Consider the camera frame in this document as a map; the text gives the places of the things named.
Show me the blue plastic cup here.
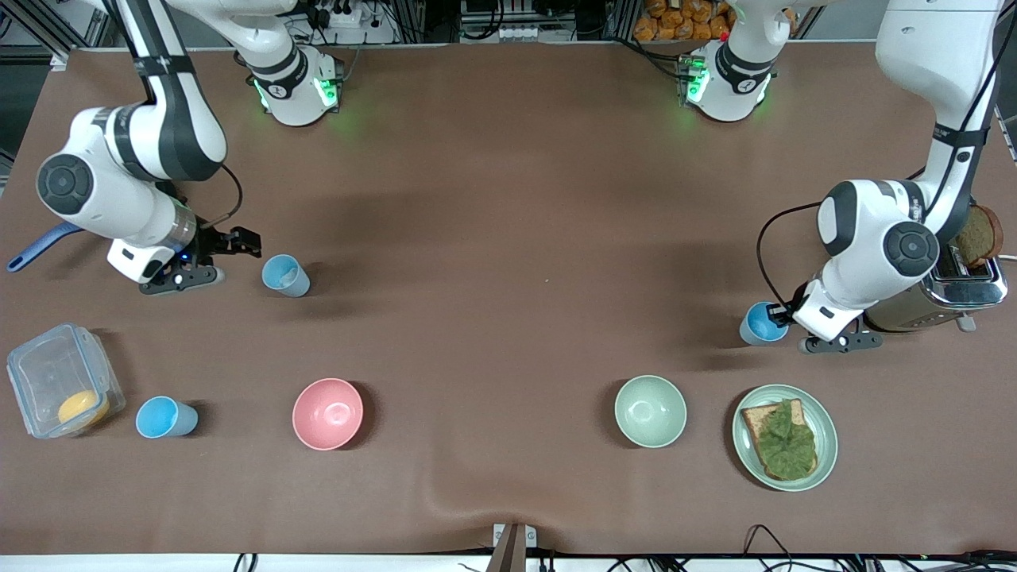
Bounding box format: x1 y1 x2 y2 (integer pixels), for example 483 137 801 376
262 254 311 299
740 302 790 346
135 396 199 439

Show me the toast slice under lettuce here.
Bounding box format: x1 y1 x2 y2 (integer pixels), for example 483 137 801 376
741 399 819 481

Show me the pale green plate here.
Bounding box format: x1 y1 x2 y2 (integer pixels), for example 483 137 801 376
732 385 839 493

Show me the green lettuce leaf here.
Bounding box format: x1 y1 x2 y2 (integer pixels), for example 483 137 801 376
755 399 818 481

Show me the beige chrome toaster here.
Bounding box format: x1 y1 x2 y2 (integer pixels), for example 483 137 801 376
862 238 1008 333

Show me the clear plastic food container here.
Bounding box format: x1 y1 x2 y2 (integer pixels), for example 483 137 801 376
6 323 126 439

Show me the pale green bowl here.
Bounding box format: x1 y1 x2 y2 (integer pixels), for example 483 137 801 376
614 375 688 449

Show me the yellow round food piece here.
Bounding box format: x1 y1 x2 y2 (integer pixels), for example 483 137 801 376
57 389 110 427

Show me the bread slice in toaster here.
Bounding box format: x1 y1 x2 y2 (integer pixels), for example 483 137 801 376
953 205 1004 269

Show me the pink bowl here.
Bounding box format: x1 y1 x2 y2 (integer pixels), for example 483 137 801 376
292 377 365 451

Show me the bag of orange buns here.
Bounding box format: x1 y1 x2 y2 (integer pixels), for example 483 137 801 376
633 0 736 42

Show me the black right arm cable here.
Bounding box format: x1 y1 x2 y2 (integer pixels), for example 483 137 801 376
199 163 244 231

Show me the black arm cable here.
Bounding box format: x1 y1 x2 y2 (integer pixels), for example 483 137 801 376
756 203 827 315
199 163 244 231

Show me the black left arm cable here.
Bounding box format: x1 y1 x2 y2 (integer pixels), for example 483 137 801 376
756 203 827 315

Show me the black pot with blue handle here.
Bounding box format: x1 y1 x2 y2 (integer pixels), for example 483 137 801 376
6 222 82 273

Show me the black looped floor cable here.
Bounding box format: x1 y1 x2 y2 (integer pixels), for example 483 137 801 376
743 524 797 572

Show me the metal table edge bracket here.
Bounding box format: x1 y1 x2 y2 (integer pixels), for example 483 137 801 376
493 523 538 572

